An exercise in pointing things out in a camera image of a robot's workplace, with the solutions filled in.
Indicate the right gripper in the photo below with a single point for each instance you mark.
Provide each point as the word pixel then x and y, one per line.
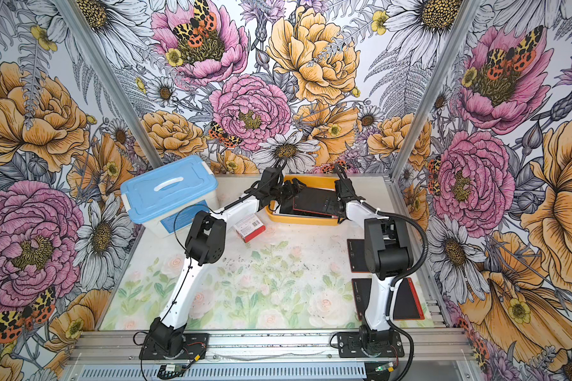
pixel 342 217

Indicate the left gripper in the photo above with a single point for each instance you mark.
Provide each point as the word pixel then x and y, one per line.
pixel 291 190

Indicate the yellow storage tray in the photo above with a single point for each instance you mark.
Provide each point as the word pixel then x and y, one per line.
pixel 326 182

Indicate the red writing tablet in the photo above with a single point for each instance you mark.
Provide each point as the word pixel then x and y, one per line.
pixel 356 255
pixel 316 202
pixel 407 306

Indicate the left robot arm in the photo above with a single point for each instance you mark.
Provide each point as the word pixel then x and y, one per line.
pixel 204 245

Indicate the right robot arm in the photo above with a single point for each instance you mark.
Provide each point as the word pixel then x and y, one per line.
pixel 387 258

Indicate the pink white writing tablet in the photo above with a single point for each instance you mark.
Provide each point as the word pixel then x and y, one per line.
pixel 288 210

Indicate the blue lidded storage box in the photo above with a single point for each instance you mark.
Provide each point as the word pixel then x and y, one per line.
pixel 166 199

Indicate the small red white carton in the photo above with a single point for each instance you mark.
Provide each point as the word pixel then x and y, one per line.
pixel 250 227

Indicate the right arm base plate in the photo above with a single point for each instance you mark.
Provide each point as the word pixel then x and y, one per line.
pixel 385 344

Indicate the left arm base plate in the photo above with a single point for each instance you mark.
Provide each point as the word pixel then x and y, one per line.
pixel 181 346

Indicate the aluminium front rail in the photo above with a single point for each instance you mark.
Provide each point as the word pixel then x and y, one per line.
pixel 437 354

